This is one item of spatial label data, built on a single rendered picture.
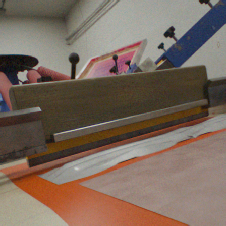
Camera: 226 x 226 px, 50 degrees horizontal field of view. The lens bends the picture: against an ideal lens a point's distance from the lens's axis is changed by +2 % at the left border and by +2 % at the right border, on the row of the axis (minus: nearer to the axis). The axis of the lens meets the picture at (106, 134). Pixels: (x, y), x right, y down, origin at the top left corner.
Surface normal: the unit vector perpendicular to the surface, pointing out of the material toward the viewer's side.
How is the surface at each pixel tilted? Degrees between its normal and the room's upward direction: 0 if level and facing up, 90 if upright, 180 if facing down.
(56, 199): 0
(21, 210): 0
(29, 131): 90
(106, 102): 90
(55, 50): 90
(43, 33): 90
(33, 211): 0
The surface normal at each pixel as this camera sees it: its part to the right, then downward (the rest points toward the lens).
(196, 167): -0.20, -0.98
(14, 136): 0.52, -0.03
